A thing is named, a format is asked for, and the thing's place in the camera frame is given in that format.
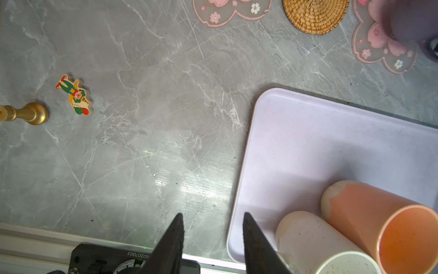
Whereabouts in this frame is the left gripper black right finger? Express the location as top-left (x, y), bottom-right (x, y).
top-left (242, 212), bottom-right (291, 274)

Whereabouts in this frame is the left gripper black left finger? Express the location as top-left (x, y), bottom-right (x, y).
top-left (138, 213), bottom-right (184, 274)

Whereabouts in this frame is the white cream mug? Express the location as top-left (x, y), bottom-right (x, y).
top-left (276, 211), bottom-right (381, 274)

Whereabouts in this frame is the pink flower silicone coaster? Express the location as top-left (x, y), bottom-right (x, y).
top-left (352, 0), bottom-right (419, 74)

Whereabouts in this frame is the woven rattan round coaster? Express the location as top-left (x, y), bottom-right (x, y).
top-left (282, 0), bottom-right (350, 35)

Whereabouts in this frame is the lilac mug cream inside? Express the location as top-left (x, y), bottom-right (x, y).
top-left (383, 0), bottom-right (438, 63)

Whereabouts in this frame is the lilac plastic tray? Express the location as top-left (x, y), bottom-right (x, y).
top-left (226, 88), bottom-right (438, 263)

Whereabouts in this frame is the orange mug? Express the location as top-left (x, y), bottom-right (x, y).
top-left (321, 180), bottom-right (438, 274)

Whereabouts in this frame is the small brass fitting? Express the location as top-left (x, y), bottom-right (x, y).
top-left (56, 74), bottom-right (93, 116)

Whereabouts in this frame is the small brass object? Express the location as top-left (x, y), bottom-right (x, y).
top-left (1, 102), bottom-right (50, 126)

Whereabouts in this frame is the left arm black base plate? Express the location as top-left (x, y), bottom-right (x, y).
top-left (66, 244), bottom-right (154, 274)

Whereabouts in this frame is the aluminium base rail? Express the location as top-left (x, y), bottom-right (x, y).
top-left (0, 222), bottom-right (247, 274)

